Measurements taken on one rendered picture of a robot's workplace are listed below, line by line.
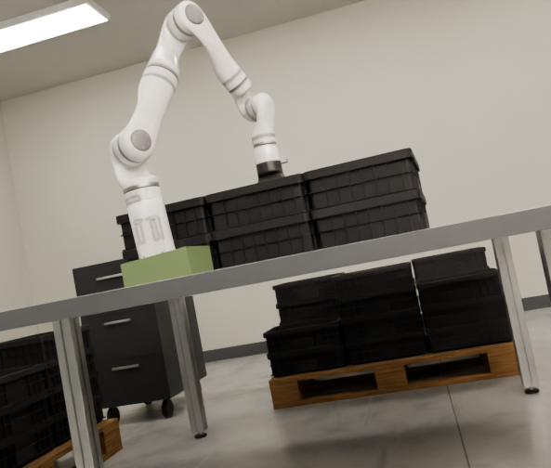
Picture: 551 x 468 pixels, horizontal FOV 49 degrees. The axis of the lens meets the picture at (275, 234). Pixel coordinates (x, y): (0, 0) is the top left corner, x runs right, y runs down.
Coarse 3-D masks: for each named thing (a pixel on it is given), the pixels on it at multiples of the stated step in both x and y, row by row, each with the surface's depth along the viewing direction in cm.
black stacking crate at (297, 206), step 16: (256, 192) 172; (272, 192) 171; (288, 192) 170; (304, 192) 171; (224, 208) 174; (240, 208) 173; (256, 208) 172; (272, 208) 171; (288, 208) 170; (304, 208) 168; (224, 224) 175; (240, 224) 174
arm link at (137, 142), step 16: (144, 80) 157; (160, 80) 156; (176, 80) 160; (144, 96) 154; (160, 96) 155; (144, 112) 152; (160, 112) 155; (128, 128) 148; (144, 128) 150; (128, 144) 147; (144, 144) 149; (128, 160) 150; (144, 160) 151
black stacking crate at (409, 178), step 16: (400, 160) 161; (336, 176) 166; (352, 176) 165; (368, 176) 163; (384, 176) 161; (400, 176) 161; (416, 176) 172; (320, 192) 167; (336, 192) 166; (352, 192) 165; (368, 192) 163; (384, 192) 162; (320, 208) 166
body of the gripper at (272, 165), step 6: (264, 162) 176; (270, 162) 176; (276, 162) 177; (258, 168) 177; (264, 168) 176; (270, 168) 176; (276, 168) 176; (258, 174) 178; (264, 174) 177; (270, 174) 178; (276, 174) 178; (282, 174) 178; (258, 180) 179; (264, 180) 179
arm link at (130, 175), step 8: (112, 144) 151; (112, 152) 152; (120, 152) 149; (112, 160) 152; (120, 160) 151; (120, 168) 153; (128, 168) 154; (136, 168) 155; (144, 168) 157; (120, 176) 152; (128, 176) 151; (136, 176) 150; (144, 176) 149; (152, 176) 151; (120, 184) 151; (128, 184) 149; (136, 184) 148; (144, 184) 149; (152, 184) 150
